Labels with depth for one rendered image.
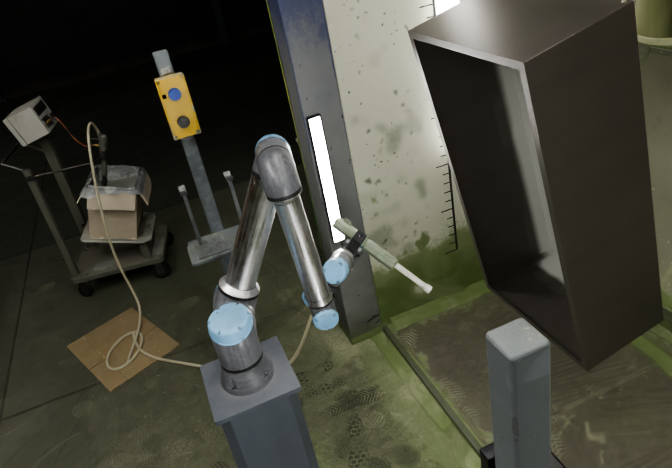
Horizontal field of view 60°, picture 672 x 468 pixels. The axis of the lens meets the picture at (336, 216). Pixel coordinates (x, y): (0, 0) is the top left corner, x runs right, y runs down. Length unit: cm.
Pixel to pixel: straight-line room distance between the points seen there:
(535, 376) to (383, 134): 211
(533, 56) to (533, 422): 105
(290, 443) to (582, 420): 120
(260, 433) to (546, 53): 152
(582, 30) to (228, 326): 136
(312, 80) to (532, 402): 198
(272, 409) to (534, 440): 149
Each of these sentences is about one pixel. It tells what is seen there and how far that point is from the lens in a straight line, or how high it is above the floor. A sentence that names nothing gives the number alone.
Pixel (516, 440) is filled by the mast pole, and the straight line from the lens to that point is 72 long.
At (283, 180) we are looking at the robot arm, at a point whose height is 135.
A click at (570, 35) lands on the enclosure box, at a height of 166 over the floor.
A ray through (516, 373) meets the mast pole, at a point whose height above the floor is 162.
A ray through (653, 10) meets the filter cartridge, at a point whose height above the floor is 140.
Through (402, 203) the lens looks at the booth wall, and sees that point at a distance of 286.
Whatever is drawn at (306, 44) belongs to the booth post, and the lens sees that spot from 246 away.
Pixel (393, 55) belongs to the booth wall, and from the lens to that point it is 262.
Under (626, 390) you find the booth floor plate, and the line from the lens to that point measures 286.
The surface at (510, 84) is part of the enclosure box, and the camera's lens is 233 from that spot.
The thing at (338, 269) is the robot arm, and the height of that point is 90.
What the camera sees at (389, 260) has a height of 73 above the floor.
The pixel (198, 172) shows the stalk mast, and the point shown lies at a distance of 270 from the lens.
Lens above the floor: 208
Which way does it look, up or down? 28 degrees down
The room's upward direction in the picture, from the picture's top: 12 degrees counter-clockwise
